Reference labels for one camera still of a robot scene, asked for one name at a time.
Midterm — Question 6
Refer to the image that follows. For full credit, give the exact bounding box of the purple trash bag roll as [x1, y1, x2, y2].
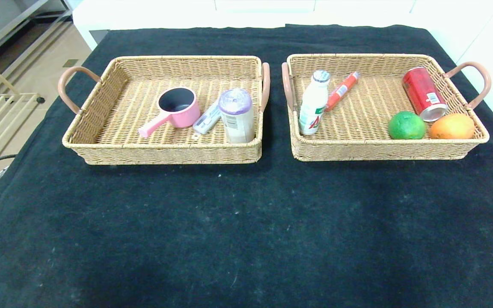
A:
[218, 88, 256, 144]

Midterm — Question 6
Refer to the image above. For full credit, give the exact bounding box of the clear plastic blister pack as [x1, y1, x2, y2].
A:
[192, 101, 222, 140]

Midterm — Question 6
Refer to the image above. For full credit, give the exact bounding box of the pink saucepan with handle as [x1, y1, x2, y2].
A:
[138, 87, 201, 138]

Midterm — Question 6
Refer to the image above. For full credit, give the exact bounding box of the small white milk bottle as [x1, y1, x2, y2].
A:
[298, 70, 332, 136]

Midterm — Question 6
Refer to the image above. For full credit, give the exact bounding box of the orange sausage stick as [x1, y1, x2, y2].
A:
[326, 71, 360, 112]

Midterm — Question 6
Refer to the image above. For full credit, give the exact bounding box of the green lime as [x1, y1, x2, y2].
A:
[388, 111, 427, 140]

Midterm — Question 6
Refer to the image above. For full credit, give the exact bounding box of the red soda can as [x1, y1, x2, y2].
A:
[402, 67, 449, 123]

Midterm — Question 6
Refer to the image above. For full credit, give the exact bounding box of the orange fruit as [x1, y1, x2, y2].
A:
[429, 113, 477, 140]

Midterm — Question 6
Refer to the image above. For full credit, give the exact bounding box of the light wooden rack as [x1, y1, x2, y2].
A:
[0, 50, 45, 172]

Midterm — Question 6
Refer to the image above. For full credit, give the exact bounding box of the grey metal shelf unit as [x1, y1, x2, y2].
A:
[0, 0, 74, 58]

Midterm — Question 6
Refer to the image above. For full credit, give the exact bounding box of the wicker basket with brown handles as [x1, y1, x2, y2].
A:
[281, 53, 492, 162]
[58, 55, 270, 166]

